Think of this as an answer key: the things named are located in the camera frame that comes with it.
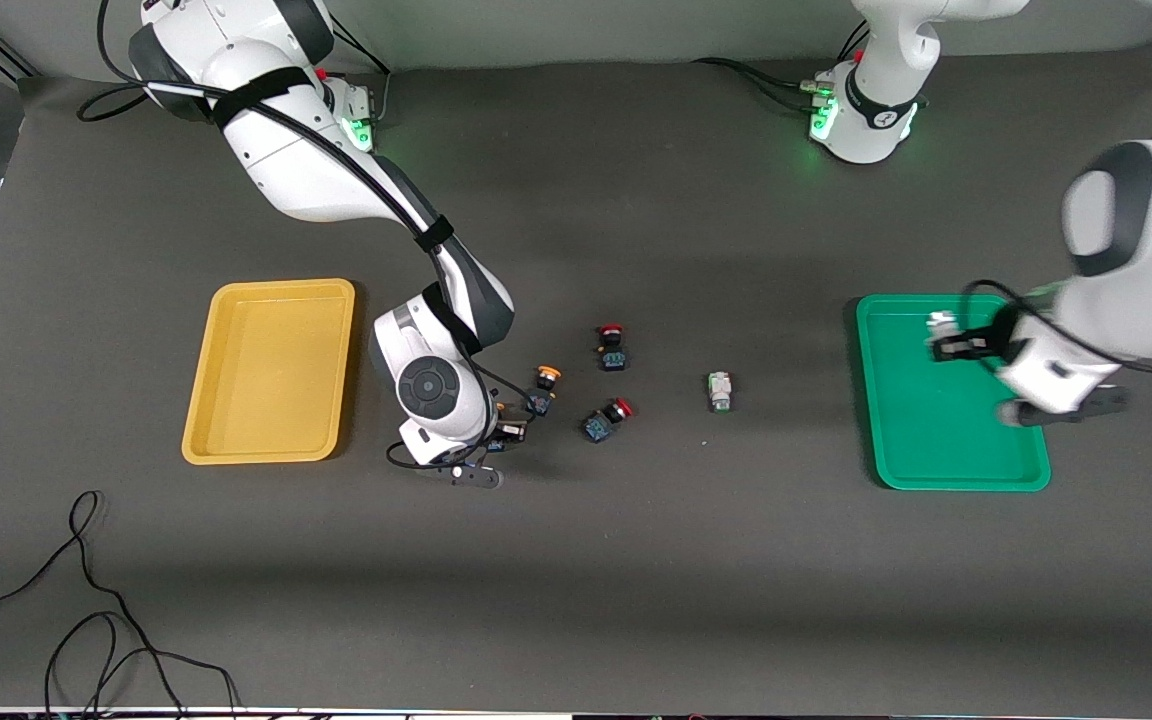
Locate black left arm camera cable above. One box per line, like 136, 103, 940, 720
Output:
961, 95, 1152, 376

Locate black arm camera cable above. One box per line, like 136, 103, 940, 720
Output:
961, 95, 1152, 376
76, 0, 537, 473

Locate black base cables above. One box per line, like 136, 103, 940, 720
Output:
331, 18, 392, 126
691, 22, 872, 113

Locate yellow plastic tray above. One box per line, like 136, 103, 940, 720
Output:
181, 278, 357, 466

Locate green plastic tray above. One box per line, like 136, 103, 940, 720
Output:
854, 293, 1052, 493

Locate black right base cables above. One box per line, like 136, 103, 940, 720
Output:
331, 18, 392, 126

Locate loose black cable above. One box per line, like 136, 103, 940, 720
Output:
0, 490, 242, 716

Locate dark grey table mat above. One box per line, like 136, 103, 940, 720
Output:
0, 35, 1152, 713

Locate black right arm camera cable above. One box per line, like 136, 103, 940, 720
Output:
76, 0, 537, 473

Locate black left base cables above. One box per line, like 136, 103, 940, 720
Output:
691, 22, 872, 113

